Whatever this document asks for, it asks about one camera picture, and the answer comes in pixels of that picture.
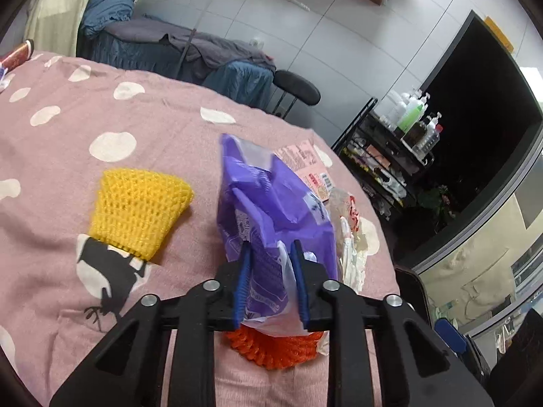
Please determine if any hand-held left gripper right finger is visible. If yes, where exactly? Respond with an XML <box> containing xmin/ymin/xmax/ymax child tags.
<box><xmin>291</xmin><ymin>239</ymin><xmax>495</xmax><ymax>407</ymax></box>

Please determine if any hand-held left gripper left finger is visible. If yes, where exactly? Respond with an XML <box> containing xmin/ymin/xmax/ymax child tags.
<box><xmin>49</xmin><ymin>241</ymin><xmax>255</xmax><ymax>407</ymax></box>

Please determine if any purple plastic bag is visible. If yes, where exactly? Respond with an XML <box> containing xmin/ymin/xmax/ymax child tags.
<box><xmin>216</xmin><ymin>133</ymin><xmax>340</xmax><ymax>337</ymax></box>

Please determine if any black waste bin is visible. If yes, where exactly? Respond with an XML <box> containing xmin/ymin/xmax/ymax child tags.
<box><xmin>394</xmin><ymin>265</ymin><xmax>486</xmax><ymax>386</ymax></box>

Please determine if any clear plastic wrapper red print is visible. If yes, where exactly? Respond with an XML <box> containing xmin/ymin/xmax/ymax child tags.
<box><xmin>329</xmin><ymin>187</ymin><xmax>374</xmax><ymax>293</ymax></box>

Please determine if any orange foam fruit net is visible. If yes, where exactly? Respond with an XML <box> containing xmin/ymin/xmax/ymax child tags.
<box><xmin>224</xmin><ymin>324</ymin><xmax>325</xmax><ymax>370</ymax></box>

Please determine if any pink snack packet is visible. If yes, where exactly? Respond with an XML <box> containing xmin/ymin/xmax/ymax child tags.
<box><xmin>274</xmin><ymin>140</ymin><xmax>336</xmax><ymax>202</ymax></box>

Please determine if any yellow foam fruit net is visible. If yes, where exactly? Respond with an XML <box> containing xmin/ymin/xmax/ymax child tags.
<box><xmin>88</xmin><ymin>169</ymin><xmax>195</xmax><ymax>261</ymax></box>

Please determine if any black shelf cart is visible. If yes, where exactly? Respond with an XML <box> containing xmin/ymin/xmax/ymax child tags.
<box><xmin>331</xmin><ymin>97</ymin><xmax>435</xmax><ymax>221</ymax></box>

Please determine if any blue plastic object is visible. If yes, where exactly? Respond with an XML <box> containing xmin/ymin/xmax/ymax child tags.
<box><xmin>435</xmin><ymin>318</ymin><xmax>467</xmax><ymax>354</ymax></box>

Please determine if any potted plant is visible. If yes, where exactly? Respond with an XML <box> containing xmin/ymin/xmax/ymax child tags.
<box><xmin>418</xmin><ymin>184</ymin><xmax>456</xmax><ymax>225</ymax></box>

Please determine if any blue fabric cover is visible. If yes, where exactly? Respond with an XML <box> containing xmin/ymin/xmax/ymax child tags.
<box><xmin>78</xmin><ymin>30</ymin><xmax>276</xmax><ymax>106</ymax></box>

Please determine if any row of pump bottles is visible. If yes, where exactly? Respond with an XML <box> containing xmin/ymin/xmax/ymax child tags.
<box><xmin>379</xmin><ymin>89</ymin><xmax>444</xmax><ymax>157</ymax></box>

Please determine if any grey cloth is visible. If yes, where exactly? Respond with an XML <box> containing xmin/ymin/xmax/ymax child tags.
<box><xmin>106</xmin><ymin>15</ymin><xmax>276</xmax><ymax>77</ymax></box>

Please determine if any crumpled blue cloth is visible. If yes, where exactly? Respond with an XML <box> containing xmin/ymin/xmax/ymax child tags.
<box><xmin>80</xmin><ymin>0</ymin><xmax>136</xmax><ymax>37</ymax></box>

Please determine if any cream curtain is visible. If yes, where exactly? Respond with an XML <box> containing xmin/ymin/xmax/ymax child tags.
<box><xmin>23</xmin><ymin>0</ymin><xmax>100</xmax><ymax>58</ymax></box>

